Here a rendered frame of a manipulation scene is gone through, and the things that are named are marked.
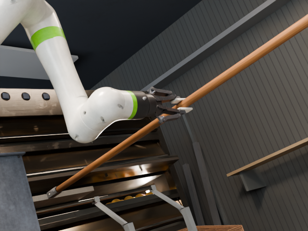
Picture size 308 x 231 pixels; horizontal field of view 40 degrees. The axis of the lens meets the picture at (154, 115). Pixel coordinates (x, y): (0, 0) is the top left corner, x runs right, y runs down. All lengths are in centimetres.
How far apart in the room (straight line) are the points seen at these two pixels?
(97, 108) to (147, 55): 500
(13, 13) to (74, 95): 30
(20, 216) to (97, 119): 39
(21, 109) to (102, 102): 186
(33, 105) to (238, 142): 290
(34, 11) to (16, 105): 168
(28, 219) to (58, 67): 49
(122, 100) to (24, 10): 41
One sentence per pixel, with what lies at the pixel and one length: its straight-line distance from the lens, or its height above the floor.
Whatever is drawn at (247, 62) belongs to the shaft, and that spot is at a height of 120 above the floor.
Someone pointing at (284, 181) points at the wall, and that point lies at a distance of 507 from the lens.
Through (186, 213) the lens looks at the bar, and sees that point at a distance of 274.
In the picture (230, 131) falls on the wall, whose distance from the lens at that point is 534.
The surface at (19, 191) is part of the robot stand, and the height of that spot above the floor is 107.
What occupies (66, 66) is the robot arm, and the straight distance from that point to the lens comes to 143.
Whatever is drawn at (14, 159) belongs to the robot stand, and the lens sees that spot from 146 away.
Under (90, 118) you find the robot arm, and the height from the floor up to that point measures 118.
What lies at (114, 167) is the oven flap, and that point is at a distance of 308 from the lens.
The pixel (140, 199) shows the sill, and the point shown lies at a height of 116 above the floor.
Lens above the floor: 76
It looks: 17 degrees up
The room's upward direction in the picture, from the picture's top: 20 degrees counter-clockwise
